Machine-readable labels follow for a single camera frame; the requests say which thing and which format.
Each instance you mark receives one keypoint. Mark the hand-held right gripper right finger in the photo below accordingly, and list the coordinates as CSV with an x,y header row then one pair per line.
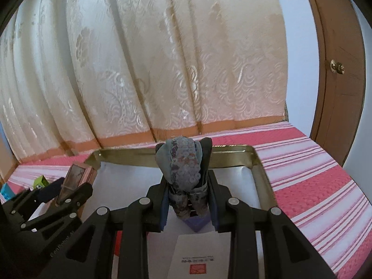
x,y
215,215

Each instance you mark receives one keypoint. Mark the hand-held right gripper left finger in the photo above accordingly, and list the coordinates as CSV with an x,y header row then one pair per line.
x,y
164,215

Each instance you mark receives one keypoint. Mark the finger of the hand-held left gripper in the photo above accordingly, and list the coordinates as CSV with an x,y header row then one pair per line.
x,y
49,190
77,197

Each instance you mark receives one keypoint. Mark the green toy block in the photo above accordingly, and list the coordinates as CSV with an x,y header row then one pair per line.
x,y
39,181

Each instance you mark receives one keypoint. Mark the rose gold small box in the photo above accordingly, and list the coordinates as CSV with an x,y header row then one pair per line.
x,y
77,177

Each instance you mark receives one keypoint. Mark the purple square box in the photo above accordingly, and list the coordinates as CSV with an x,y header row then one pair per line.
x,y
196,224

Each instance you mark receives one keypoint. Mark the white card box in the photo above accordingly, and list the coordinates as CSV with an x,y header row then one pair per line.
x,y
200,252

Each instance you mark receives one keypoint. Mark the blue toy brick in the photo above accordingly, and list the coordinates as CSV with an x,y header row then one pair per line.
x,y
5,193

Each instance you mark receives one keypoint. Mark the grey sequined pouch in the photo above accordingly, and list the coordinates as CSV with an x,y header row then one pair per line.
x,y
181,165

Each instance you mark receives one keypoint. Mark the white paper liner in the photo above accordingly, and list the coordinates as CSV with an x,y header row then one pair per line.
x,y
130,186

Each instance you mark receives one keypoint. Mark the pink striped tablecloth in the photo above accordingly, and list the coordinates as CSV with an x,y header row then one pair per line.
x,y
305,180

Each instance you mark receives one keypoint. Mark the cream floral curtain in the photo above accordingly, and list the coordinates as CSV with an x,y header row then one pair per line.
x,y
145,64

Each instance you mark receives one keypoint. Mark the brown wooden door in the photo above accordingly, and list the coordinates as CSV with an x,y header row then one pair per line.
x,y
340,107

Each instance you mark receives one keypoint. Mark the brass door knob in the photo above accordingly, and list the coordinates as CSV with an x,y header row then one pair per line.
x,y
337,66

